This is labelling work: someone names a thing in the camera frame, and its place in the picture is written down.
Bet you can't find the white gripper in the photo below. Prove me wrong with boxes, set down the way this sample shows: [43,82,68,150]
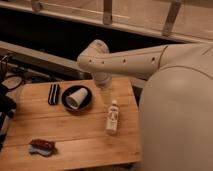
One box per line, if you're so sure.
[92,73,111,105]

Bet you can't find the white plastic bottle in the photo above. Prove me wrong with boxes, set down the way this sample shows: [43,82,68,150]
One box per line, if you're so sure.
[106,100,119,134]

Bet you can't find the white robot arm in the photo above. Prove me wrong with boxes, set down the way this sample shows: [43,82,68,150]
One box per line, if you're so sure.
[77,40,213,171]

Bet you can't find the black bowl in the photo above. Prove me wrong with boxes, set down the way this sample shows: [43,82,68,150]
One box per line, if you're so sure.
[61,85,93,112]

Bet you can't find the white paper cup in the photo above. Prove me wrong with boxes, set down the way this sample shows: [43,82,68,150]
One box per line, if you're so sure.
[65,88,88,109]

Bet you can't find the black white striped object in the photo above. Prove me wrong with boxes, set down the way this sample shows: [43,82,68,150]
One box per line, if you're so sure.
[48,84,60,105]

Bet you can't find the metal railing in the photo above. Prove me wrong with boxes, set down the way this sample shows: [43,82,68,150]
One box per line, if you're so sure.
[0,0,213,43]

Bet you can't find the blue sponge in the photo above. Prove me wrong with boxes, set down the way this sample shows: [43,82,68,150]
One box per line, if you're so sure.
[29,145,53,157]

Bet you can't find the black cables and equipment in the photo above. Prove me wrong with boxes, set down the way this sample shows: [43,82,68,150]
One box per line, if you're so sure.
[0,53,26,153]

